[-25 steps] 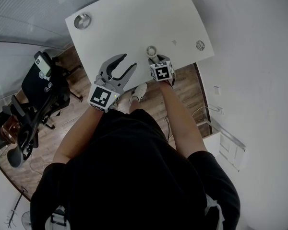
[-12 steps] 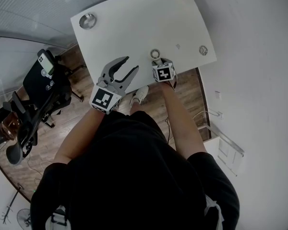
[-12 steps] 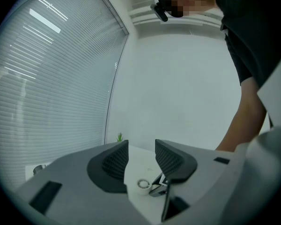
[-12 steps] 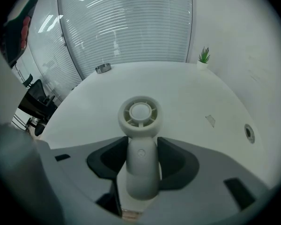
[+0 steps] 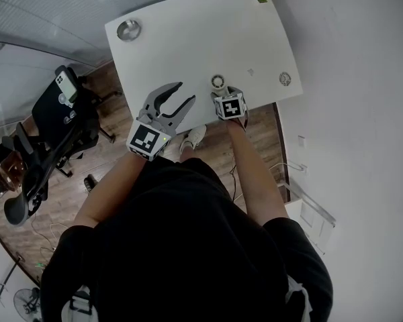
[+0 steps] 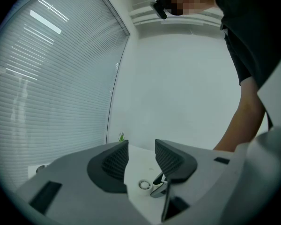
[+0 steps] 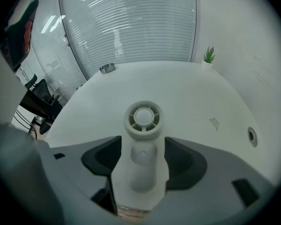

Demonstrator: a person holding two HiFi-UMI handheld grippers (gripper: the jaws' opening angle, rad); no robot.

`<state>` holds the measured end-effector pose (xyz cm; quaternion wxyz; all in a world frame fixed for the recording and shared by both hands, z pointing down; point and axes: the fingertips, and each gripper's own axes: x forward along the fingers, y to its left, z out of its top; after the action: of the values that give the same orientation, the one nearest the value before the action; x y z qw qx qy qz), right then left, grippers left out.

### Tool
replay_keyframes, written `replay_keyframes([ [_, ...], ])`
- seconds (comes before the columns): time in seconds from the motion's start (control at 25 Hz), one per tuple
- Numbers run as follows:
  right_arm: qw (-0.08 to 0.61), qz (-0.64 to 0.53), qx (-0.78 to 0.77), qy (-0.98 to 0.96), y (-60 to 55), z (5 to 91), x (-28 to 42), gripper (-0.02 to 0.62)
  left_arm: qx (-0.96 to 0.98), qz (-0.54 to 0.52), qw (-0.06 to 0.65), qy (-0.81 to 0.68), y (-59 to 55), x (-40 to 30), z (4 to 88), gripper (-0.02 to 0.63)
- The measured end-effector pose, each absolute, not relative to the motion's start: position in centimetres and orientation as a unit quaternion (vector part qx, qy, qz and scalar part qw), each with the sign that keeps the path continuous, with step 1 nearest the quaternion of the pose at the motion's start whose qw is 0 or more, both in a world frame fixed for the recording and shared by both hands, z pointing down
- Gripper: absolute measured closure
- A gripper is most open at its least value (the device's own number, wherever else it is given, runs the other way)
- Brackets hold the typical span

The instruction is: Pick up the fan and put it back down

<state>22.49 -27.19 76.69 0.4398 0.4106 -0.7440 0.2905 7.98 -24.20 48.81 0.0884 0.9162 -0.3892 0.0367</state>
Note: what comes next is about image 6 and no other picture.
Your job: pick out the small green plant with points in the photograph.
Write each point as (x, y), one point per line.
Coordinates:
(121, 137)

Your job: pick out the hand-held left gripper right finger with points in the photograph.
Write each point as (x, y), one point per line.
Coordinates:
(206, 182)

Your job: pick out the person's black shirt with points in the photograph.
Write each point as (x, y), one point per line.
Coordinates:
(253, 32)

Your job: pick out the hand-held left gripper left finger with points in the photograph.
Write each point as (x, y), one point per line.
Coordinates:
(79, 184)

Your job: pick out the white window blinds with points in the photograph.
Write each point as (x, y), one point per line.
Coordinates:
(49, 90)

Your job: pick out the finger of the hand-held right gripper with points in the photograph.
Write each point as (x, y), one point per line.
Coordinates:
(159, 191)
(157, 179)

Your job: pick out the black head-mounted camera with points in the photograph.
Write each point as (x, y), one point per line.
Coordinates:
(159, 9)

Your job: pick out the person's right forearm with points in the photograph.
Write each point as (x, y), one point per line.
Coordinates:
(243, 121)

